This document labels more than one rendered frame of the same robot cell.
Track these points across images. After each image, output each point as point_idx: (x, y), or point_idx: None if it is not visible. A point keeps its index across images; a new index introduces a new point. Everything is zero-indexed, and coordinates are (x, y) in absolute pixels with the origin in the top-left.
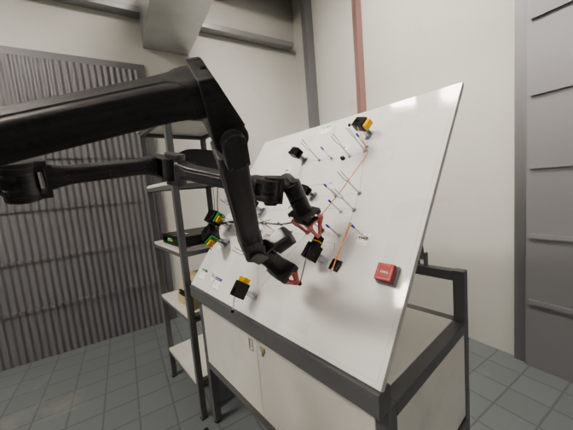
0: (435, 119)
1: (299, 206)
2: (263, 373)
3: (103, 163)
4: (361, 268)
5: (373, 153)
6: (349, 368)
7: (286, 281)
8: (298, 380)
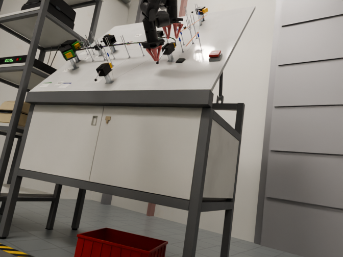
0: (241, 15)
1: (173, 10)
2: (102, 138)
3: None
4: (198, 59)
5: (205, 26)
6: (191, 87)
7: (157, 45)
8: (141, 124)
